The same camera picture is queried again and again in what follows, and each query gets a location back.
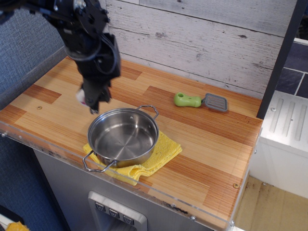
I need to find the green handled grey spatula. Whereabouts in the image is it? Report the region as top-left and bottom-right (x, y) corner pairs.
(174, 92), (228, 112)

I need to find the yellow black object on floor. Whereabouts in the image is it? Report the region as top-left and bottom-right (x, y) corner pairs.
(6, 222), (30, 231)

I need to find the stainless steel pot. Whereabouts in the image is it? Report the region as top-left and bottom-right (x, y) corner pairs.
(82, 105), (159, 172)

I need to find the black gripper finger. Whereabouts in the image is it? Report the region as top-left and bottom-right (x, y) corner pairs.
(85, 96), (100, 114)
(99, 85), (111, 103)

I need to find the plush sushi roll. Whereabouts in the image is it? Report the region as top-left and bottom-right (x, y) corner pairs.
(76, 88), (86, 106)

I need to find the dark grey right post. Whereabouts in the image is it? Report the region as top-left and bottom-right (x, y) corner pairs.
(257, 0), (308, 119)

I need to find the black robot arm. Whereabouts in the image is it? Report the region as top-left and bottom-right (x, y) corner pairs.
(0, 0), (121, 114)

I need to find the white ribbed cabinet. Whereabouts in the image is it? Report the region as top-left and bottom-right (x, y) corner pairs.
(249, 91), (308, 197)

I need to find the silver button panel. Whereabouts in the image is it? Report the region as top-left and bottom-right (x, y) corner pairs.
(88, 191), (148, 231)

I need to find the yellow folded cloth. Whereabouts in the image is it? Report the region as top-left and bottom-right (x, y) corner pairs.
(83, 131), (183, 186)

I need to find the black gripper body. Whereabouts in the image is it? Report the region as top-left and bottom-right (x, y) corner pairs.
(72, 32), (120, 97)

